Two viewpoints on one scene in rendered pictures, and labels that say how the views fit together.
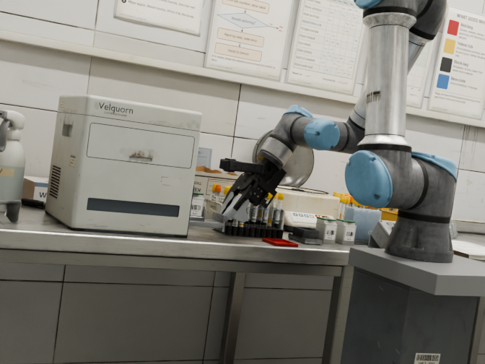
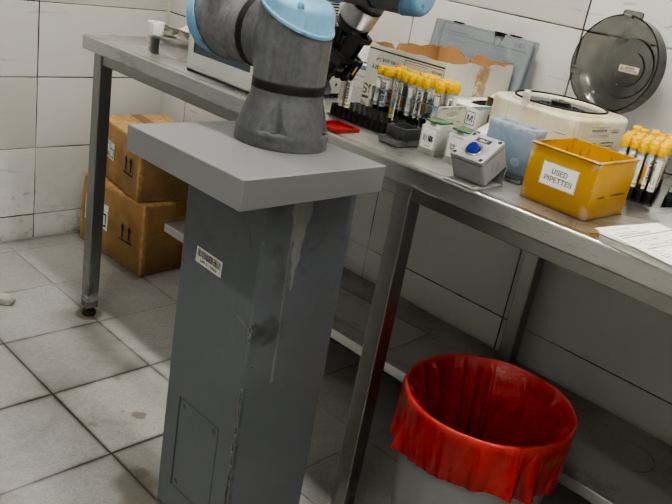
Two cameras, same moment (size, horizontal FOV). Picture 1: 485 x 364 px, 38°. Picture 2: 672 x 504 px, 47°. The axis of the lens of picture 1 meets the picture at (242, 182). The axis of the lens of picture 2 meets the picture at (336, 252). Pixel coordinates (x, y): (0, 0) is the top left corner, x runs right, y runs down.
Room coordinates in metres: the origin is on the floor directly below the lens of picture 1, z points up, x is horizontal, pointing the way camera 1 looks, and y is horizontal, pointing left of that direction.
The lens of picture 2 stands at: (1.29, -1.61, 1.23)
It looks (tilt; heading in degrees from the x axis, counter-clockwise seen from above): 21 degrees down; 69
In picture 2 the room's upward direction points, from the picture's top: 10 degrees clockwise
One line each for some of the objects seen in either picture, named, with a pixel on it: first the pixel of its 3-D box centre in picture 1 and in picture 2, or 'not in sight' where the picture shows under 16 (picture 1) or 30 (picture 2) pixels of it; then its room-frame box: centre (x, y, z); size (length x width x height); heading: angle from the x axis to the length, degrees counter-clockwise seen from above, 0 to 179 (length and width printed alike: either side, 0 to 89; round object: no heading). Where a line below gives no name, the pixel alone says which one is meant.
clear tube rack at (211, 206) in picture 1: (244, 217); (414, 110); (2.02, -0.02, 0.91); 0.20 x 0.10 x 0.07; 118
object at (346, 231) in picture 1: (344, 232); (461, 146); (2.00, -0.30, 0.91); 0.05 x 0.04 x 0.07; 28
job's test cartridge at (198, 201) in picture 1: (192, 206); not in sight; (1.73, 0.11, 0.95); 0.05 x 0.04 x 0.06; 28
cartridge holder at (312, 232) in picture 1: (305, 235); (403, 134); (1.93, -0.19, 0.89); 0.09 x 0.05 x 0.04; 27
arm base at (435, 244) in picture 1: (421, 234); (284, 110); (1.61, -0.42, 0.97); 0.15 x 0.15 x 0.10
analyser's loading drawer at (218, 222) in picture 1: (182, 216); not in sight; (1.72, 0.13, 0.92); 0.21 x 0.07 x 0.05; 118
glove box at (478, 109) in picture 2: not in sight; (491, 113); (2.22, -0.01, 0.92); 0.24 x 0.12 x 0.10; 28
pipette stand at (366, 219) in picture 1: (361, 225); (512, 150); (2.08, -0.36, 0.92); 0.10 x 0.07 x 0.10; 120
